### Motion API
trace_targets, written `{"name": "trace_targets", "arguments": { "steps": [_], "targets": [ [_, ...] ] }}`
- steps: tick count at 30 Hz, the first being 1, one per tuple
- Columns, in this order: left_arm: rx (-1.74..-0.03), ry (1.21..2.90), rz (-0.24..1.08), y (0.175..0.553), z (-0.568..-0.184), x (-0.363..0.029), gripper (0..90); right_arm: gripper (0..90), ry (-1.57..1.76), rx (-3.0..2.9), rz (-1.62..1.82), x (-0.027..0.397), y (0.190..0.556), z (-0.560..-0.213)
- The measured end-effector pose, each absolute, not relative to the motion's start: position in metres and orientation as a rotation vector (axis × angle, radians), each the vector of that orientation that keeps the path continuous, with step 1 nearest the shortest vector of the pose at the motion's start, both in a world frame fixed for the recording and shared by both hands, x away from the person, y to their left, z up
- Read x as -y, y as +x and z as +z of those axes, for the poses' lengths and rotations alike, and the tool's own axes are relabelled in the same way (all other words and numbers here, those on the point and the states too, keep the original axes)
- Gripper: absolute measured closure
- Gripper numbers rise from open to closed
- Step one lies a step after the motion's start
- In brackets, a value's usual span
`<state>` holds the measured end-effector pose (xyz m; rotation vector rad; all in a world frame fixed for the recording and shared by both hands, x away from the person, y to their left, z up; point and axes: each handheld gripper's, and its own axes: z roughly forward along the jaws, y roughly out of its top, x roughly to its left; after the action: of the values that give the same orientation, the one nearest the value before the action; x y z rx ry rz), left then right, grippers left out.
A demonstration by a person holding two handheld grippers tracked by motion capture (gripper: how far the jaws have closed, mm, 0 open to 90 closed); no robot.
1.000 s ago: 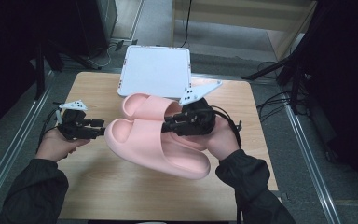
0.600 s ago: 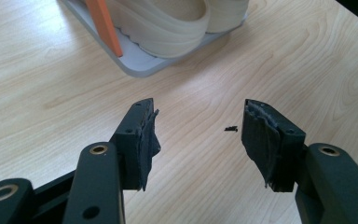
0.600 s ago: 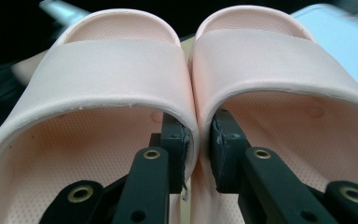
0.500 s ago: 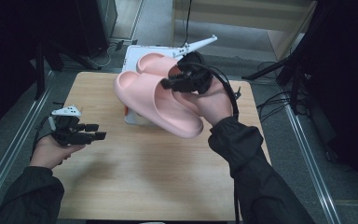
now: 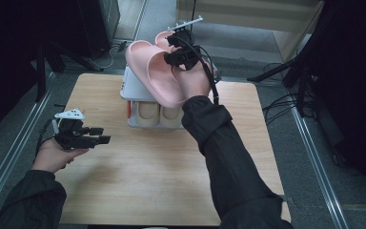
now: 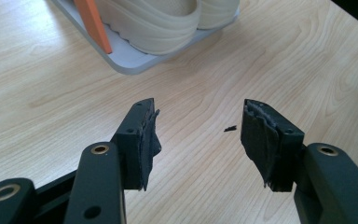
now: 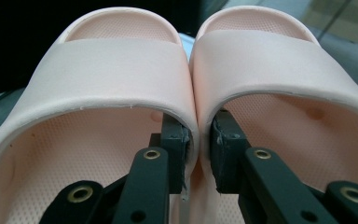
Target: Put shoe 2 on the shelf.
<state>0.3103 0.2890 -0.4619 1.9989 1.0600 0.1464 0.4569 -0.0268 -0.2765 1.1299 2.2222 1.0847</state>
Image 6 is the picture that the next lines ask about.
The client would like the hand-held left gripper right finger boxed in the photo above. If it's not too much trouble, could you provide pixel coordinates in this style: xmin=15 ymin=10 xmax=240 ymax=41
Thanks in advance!
xmin=241 ymin=98 xmax=306 ymax=193

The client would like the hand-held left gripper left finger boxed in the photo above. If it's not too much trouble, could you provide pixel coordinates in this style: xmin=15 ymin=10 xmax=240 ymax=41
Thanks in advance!
xmin=109 ymin=97 xmax=163 ymax=191

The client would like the white shoe rack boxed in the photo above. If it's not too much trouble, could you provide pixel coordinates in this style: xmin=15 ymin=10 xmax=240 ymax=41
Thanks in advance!
xmin=50 ymin=0 xmax=241 ymax=76

